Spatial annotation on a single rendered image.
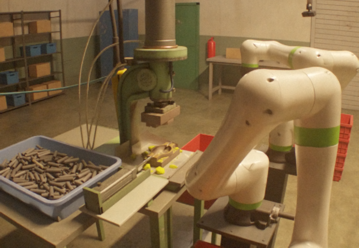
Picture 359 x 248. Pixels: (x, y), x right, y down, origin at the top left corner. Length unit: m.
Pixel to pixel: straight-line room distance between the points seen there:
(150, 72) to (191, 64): 5.91
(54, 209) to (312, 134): 0.81
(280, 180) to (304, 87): 0.99
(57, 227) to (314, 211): 0.79
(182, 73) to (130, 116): 5.94
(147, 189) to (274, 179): 0.73
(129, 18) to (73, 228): 6.63
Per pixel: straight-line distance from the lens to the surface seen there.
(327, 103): 0.69
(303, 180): 0.76
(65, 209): 1.06
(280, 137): 1.48
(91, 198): 0.98
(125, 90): 1.31
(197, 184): 0.88
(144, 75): 1.19
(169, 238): 2.12
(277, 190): 1.62
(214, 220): 1.09
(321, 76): 0.69
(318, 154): 0.72
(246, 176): 0.95
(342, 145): 3.30
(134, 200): 1.05
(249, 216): 1.06
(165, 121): 1.20
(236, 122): 0.63
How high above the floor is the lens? 1.58
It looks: 17 degrees down
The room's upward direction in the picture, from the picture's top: straight up
